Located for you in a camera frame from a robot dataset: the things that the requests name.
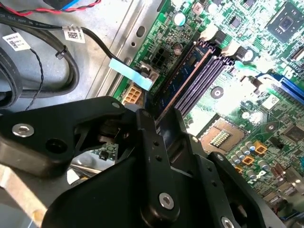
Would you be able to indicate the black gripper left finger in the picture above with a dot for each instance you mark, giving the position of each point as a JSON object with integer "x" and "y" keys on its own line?
{"x": 59, "y": 118}

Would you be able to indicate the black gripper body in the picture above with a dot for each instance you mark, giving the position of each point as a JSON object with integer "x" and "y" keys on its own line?
{"x": 99, "y": 197}

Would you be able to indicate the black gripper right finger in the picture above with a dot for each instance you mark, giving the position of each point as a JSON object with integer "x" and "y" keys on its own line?
{"x": 225, "y": 171}

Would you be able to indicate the RAM stick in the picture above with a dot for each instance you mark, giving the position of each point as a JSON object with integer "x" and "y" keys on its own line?
{"x": 184, "y": 73}

